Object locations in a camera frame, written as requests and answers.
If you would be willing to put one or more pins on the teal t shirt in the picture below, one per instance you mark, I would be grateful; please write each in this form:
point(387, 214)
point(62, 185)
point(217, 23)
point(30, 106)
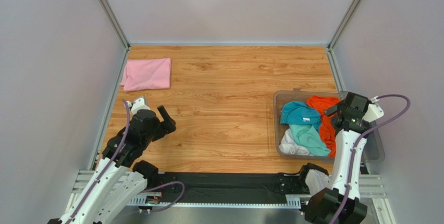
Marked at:
point(300, 113)

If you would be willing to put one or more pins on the orange t shirt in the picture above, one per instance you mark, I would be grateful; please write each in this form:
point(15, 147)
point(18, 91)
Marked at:
point(326, 131)

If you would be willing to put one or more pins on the pink t shirt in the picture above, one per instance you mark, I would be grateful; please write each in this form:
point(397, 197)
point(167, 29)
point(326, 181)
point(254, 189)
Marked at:
point(146, 74)

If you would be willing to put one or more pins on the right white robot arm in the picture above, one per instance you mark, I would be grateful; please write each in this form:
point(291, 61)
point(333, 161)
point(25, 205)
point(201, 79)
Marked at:
point(336, 198)

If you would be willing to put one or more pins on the mint green t shirt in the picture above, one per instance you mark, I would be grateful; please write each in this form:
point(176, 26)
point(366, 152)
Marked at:
point(307, 136)

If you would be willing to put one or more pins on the clear plastic bin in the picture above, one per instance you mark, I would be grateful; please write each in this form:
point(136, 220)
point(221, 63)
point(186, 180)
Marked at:
point(373, 151)

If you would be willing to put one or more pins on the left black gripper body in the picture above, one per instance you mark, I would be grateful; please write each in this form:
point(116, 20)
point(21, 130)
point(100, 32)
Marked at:
point(157, 128)

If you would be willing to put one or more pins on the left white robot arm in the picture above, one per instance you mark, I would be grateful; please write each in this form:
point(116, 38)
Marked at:
point(120, 176)

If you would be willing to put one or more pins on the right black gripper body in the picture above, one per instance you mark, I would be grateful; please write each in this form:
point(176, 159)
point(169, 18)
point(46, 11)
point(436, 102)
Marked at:
point(339, 113)

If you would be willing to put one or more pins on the black base cloth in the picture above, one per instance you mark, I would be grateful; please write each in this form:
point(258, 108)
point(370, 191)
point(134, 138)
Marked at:
point(235, 188)

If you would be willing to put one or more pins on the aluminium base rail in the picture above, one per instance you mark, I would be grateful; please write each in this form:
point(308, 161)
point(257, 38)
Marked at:
point(372, 193)

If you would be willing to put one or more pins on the white t shirt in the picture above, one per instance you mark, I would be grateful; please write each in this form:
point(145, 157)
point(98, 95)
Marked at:
point(289, 147)

